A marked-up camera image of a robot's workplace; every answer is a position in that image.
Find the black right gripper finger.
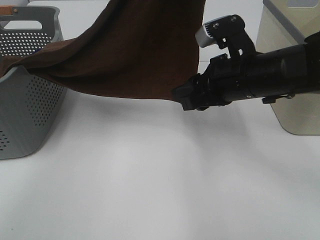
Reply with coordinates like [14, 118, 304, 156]
[171, 83, 198, 111]

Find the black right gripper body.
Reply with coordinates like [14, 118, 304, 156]
[189, 54, 248, 111]

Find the brown towel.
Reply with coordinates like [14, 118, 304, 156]
[0, 0, 205, 100]

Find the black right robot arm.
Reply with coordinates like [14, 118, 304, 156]
[172, 32, 320, 111]

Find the beige plastic bin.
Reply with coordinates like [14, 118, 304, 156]
[255, 0, 320, 136]

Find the grey perforated plastic basket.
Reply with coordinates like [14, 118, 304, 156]
[0, 6, 67, 160]

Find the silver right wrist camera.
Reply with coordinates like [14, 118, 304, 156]
[195, 14, 257, 59]

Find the brown leather basket handle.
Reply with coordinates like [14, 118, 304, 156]
[0, 5, 18, 17]

